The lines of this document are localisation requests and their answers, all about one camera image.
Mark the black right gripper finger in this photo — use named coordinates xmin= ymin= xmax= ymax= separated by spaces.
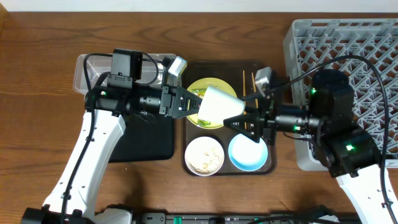
xmin=241 ymin=92 xmax=264 ymax=101
xmin=223 ymin=116 xmax=261 ymax=143

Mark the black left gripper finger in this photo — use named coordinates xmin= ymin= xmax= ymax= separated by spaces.
xmin=178 ymin=105 xmax=200 ymax=118
xmin=176 ymin=86 xmax=202 ymax=105

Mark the blue bowl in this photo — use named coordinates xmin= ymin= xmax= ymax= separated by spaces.
xmin=228 ymin=134 xmax=269 ymax=172

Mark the white paper cup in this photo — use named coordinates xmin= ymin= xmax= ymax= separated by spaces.
xmin=198 ymin=86 xmax=245 ymax=124

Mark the wooden chopstick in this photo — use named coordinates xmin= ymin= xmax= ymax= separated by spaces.
xmin=243 ymin=70 xmax=247 ymax=129
xmin=251 ymin=73 xmax=264 ymax=138

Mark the white bowl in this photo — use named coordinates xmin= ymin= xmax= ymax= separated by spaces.
xmin=184 ymin=136 xmax=224 ymax=177

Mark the leftover noodles and rice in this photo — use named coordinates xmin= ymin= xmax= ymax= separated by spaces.
xmin=190 ymin=146 xmax=223 ymax=174

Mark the green snack wrapper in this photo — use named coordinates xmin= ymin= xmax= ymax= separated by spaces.
xmin=192 ymin=89 xmax=211 ymax=127

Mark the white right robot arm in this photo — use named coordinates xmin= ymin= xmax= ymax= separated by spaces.
xmin=223 ymin=70 xmax=397 ymax=223

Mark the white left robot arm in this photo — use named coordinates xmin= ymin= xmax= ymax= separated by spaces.
xmin=21 ymin=49 xmax=201 ymax=223

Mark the black waste tray bin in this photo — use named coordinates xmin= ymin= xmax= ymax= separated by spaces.
xmin=109 ymin=115 xmax=174 ymax=163

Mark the clear plastic waste bin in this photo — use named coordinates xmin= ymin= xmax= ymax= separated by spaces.
xmin=73 ymin=54 xmax=177 ymax=95

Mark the grey dishwasher rack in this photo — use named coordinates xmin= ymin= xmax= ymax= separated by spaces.
xmin=283 ymin=19 xmax=397 ymax=168

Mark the yellow round plate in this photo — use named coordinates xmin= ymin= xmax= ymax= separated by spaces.
xmin=187 ymin=78 xmax=237 ymax=129

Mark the dark brown serving tray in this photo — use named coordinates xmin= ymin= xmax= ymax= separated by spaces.
xmin=182 ymin=60 xmax=277 ymax=177

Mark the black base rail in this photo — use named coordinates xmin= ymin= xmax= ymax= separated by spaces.
xmin=132 ymin=212 xmax=361 ymax=224

